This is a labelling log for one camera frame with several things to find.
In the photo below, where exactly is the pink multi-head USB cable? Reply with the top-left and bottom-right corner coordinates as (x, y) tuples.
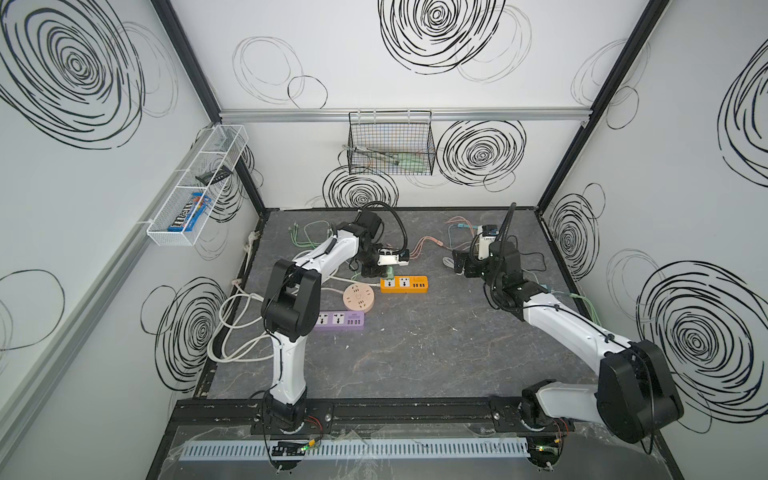
(407, 235), (446, 260)

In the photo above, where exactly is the white wall plug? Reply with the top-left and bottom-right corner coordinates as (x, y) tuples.
(244, 231), (259, 254)

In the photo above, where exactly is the green charger plug with cable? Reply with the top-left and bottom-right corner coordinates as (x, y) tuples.
(289, 219), (395, 287)

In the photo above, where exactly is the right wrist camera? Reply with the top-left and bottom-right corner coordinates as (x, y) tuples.
(474, 224), (499, 260)

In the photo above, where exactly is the blue candy pack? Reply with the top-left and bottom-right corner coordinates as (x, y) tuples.
(167, 192), (211, 233)

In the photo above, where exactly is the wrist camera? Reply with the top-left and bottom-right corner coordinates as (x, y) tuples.
(377, 249), (410, 266)
(474, 224), (499, 260)

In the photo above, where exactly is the orange power strip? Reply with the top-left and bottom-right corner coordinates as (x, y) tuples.
(380, 276), (429, 294)

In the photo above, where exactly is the purple power strip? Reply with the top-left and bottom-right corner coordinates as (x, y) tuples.
(314, 310), (365, 331)

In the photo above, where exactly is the black wire basket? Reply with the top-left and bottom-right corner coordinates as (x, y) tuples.
(343, 109), (437, 176)

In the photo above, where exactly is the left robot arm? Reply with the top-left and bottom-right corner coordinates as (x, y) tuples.
(261, 201), (391, 431)

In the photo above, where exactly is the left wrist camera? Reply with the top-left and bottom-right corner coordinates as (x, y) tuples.
(377, 249), (410, 266)

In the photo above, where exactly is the grey cable duct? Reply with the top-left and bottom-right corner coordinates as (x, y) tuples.
(179, 437), (530, 461)

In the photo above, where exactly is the white wire shelf basket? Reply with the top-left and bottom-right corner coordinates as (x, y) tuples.
(146, 124), (248, 247)

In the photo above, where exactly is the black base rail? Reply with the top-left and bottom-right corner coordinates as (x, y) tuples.
(170, 396), (582, 437)

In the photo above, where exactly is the pink round power strip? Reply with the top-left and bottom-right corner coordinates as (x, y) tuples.
(342, 283), (375, 313)

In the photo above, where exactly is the white power cable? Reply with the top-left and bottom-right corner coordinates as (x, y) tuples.
(206, 272), (383, 364)

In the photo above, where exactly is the green item in basket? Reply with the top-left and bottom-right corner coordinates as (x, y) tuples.
(393, 153), (431, 174)

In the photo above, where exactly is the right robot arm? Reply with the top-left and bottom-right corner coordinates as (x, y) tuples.
(452, 238), (684, 444)

